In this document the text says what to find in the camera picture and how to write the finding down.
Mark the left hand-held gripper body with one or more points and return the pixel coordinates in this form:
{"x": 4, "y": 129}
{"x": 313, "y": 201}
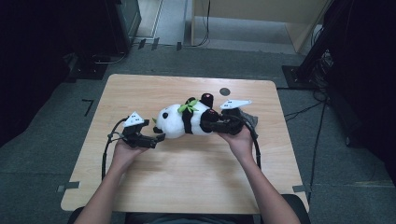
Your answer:
{"x": 134, "y": 132}

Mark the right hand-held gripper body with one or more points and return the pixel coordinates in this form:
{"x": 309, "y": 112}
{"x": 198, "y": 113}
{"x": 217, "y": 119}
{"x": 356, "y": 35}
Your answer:
{"x": 232, "y": 124}

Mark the panda plush toy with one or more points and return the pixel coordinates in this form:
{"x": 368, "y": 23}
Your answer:
{"x": 177, "y": 119}

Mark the person's right hand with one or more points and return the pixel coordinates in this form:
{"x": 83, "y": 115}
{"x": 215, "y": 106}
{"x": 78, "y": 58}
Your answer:
{"x": 239, "y": 144}

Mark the person's left hand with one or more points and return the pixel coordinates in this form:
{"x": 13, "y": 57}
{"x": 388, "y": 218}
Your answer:
{"x": 126, "y": 154}

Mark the black floor tape mark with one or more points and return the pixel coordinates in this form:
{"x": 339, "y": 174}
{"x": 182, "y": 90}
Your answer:
{"x": 88, "y": 107}

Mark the black metal stand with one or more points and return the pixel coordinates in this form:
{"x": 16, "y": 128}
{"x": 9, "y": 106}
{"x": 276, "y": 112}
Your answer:
{"x": 299, "y": 76}

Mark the person's dark clothing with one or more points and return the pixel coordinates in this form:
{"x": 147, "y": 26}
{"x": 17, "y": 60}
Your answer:
{"x": 186, "y": 219}

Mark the grey floor tape strip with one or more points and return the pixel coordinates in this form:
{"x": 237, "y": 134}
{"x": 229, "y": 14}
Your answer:
{"x": 300, "y": 188}
{"x": 68, "y": 186}

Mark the black cabinet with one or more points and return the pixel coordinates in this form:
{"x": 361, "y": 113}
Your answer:
{"x": 124, "y": 25}

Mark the black floor base plate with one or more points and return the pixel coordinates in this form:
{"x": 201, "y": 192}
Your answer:
{"x": 87, "y": 70}

